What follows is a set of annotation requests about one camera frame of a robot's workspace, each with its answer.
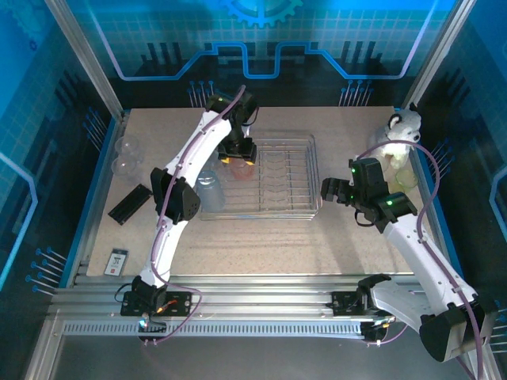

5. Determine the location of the green transparent plastic cup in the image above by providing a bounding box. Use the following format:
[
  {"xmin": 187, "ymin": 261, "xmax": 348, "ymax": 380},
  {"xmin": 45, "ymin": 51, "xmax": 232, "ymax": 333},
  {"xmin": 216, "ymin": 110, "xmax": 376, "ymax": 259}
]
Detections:
[{"xmin": 395, "ymin": 169, "xmax": 419, "ymax": 189}]

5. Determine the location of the black grooved rail piece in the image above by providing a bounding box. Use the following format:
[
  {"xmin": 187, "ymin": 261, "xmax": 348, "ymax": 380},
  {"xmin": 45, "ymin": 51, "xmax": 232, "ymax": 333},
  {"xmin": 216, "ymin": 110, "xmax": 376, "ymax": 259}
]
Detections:
[{"xmin": 107, "ymin": 182, "xmax": 154, "ymax": 226}]

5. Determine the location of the slotted grey cable duct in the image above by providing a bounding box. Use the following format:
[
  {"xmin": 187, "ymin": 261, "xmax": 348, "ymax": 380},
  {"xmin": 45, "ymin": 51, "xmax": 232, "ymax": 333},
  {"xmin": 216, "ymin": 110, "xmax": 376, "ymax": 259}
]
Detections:
[{"xmin": 62, "ymin": 321, "xmax": 368, "ymax": 338}]

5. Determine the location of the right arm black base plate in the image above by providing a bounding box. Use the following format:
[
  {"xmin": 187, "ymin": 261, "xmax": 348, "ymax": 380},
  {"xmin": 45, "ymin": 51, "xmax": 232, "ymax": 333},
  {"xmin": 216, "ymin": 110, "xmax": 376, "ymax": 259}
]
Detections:
[{"xmin": 330, "ymin": 291, "xmax": 372, "ymax": 317}]

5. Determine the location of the aluminium frame post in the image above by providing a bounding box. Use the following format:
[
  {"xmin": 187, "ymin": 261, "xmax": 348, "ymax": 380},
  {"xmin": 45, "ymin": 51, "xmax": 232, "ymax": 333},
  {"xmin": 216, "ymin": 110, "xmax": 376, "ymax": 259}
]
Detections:
[
  {"xmin": 44, "ymin": 0, "xmax": 128, "ymax": 122},
  {"xmin": 400, "ymin": 0, "xmax": 475, "ymax": 111}
]

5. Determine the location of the metal wire dish rack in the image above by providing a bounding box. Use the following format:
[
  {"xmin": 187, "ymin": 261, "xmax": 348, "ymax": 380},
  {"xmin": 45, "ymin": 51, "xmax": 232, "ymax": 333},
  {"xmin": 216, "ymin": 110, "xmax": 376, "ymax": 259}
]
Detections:
[{"xmin": 197, "ymin": 132, "xmax": 322, "ymax": 222}]

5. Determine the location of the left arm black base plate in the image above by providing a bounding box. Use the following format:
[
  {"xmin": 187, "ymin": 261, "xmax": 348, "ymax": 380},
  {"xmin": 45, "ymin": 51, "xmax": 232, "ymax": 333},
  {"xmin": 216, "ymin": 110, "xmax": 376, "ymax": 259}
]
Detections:
[{"xmin": 120, "ymin": 291, "xmax": 195, "ymax": 317}]

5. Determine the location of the white badge card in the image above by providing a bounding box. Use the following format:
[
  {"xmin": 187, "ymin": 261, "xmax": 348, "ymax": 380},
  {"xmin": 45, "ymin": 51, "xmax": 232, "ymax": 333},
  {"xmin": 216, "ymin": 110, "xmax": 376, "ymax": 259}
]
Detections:
[{"xmin": 103, "ymin": 247, "xmax": 131, "ymax": 276}]

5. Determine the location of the aluminium frame rail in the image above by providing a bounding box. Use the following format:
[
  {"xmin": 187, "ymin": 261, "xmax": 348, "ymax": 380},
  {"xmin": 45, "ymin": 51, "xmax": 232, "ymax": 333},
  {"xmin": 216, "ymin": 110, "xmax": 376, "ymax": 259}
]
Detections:
[{"xmin": 49, "ymin": 274, "xmax": 475, "ymax": 322}]

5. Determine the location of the red transparent plastic cup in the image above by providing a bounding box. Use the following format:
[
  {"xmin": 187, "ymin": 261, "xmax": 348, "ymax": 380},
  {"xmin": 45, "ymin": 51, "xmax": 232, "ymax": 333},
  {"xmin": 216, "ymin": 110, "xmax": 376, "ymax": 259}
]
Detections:
[{"xmin": 231, "ymin": 156, "xmax": 255, "ymax": 181}]

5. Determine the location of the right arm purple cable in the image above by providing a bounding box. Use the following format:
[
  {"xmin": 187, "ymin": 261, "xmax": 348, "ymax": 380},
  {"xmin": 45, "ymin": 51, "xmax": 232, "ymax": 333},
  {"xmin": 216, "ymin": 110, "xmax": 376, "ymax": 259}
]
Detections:
[{"xmin": 354, "ymin": 140, "xmax": 486, "ymax": 380}]

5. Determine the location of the blue transparent plastic cup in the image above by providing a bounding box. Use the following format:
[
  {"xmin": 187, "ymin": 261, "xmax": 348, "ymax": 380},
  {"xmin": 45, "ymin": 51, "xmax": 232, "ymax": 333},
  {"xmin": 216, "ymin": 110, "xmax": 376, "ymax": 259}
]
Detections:
[{"xmin": 196, "ymin": 170, "xmax": 226, "ymax": 214}]

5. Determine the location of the grey white husky plush toy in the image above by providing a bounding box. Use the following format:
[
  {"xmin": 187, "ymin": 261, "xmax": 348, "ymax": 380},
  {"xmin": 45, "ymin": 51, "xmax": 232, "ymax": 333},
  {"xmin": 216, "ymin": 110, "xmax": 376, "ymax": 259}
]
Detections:
[{"xmin": 368, "ymin": 103, "xmax": 423, "ymax": 170}]

